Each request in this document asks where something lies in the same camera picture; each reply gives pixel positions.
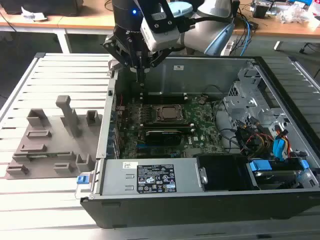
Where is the blue flat data cable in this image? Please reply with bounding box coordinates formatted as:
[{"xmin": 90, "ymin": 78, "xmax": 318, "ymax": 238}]
[{"xmin": 273, "ymin": 124, "xmax": 292, "ymax": 162}]

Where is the red white package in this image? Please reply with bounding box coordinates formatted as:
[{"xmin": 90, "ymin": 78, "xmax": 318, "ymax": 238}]
[{"xmin": 306, "ymin": 0, "xmax": 320, "ymax": 29}]

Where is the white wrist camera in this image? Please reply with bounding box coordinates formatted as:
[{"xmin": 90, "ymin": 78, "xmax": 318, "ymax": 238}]
[{"xmin": 140, "ymin": 14, "xmax": 181, "ymax": 52}]

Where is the crumpled white paper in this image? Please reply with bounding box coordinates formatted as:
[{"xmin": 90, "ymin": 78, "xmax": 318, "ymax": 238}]
[{"xmin": 21, "ymin": 6, "xmax": 48, "ymax": 21}]

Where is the silver metal drive cage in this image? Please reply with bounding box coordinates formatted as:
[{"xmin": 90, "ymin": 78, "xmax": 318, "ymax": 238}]
[{"xmin": 222, "ymin": 67, "xmax": 291, "ymax": 136}]

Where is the black plastic fan shroud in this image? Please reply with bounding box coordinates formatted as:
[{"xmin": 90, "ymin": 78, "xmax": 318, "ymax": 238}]
[{"xmin": 195, "ymin": 154, "xmax": 252, "ymax": 192}]

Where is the metal CPU socket cover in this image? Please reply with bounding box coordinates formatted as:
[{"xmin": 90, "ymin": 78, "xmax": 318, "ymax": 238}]
[{"xmin": 152, "ymin": 103, "xmax": 189, "ymax": 124}]

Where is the silver CPU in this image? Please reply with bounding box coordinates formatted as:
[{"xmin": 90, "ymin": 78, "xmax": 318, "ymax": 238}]
[{"xmin": 161, "ymin": 106, "xmax": 181, "ymax": 120}]

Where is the hard disk drive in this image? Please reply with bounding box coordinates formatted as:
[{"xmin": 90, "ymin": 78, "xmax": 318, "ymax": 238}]
[{"xmin": 254, "ymin": 169, "xmax": 305, "ymax": 190}]

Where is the silver chipset heatsink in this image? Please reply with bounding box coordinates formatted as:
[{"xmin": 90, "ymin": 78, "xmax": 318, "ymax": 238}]
[{"xmin": 185, "ymin": 148, "xmax": 202, "ymax": 158}]

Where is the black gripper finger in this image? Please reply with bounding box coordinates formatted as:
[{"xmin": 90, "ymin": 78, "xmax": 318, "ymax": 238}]
[
  {"xmin": 101, "ymin": 37, "xmax": 141, "ymax": 83},
  {"xmin": 141, "ymin": 47, "xmax": 174, "ymax": 83}
]

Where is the white power strip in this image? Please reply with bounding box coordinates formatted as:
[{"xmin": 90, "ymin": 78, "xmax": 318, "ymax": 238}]
[{"xmin": 220, "ymin": 40, "xmax": 235, "ymax": 56}]

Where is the blue case latch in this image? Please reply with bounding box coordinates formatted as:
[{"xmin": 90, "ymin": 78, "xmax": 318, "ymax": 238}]
[{"xmin": 76, "ymin": 174, "xmax": 90, "ymax": 186}]

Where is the black camera cable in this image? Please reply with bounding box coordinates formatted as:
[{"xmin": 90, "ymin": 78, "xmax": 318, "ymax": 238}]
[{"xmin": 177, "ymin": 0, "xmax": 240, "ymax": 34}]

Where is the black open PC case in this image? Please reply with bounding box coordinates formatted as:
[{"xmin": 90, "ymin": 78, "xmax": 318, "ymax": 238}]
[{"xmin": 74, "ymin": 53, "xmax": 320, "ymax": 230}]

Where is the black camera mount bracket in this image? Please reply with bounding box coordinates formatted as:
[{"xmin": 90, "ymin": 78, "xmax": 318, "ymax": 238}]
[{"xmin": 143, "ymin": 0, "xmax": 176, "ymax": 33}]

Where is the wooden office desk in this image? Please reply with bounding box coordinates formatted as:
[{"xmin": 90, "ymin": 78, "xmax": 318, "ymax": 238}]
[{"xmin": 0, "ymin": 0, "xmax": 320, "ymax": 55}]

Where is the coloured power wire bundle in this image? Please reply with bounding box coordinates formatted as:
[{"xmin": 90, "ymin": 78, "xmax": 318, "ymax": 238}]
[{"xmin": 236, "ymin": 126, "xmax": 275, "ymax": 155}]

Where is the small black box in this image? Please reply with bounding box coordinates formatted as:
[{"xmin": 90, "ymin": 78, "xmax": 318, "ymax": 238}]
[{"xmin": 251, "ymin": 3, "xmax": 270, "ymax": 19}]

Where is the thin blue cable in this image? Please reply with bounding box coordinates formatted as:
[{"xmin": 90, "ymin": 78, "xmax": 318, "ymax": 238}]
[{"xmin": 239, "ymin": 14, "xmax": 254, "ymax": 57}]

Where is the black equipment case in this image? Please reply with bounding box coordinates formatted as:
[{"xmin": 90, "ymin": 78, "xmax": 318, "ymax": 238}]
[{"xmin": 4, "ymin": 0, "xmax": 85, "ymax": 16}]

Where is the clear plastic bag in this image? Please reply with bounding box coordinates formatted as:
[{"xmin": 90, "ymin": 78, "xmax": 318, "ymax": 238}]
[{"xmin": 276, "ymin": 1, "xmax": 312, "ymax": 25}]

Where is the blue disk carrier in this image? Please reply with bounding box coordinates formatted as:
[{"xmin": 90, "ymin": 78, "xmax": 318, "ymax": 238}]
[{"xmin": 246, "ymin": 159, "xmax": 311, "ymax": 191}]

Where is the grey parts rack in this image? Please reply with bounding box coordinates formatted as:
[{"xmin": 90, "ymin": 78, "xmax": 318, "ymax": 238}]
[{"xmin": 4, "ymin": 94, "xmax": 105, "ymax": 181}]

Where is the black RAM slot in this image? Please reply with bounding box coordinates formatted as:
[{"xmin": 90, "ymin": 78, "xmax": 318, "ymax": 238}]
[
  {"xmin": 139, "ymin": 95, "xmax": 188, "ymax": 100},
  {"xmin": 140, "ymin": 125, "xmax": 196, "ymax": 129},
  {"xmin": 139, "ymin": 100, "xmax": 188, "ymax": 105},
  {"xmin": 140, "ymin": 120, "xmax": 193, "ymax": 124}
]

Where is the grey power supply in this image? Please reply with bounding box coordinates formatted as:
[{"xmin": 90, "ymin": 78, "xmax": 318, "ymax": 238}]
[{"xmin": 99, "ymin": 157, "xmax": 207, "ymax": 196}]

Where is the black graphics card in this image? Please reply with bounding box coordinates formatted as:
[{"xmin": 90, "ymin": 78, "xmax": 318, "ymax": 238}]
[{"xmin": 144, "ymin": 128, "xmax": 183, "ymax": 146}]

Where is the green motherboard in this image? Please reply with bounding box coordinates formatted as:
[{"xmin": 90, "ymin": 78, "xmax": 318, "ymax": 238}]
[{"xmin": 114, "ymin": 96, "xmax": 226, "ymax": 160}]

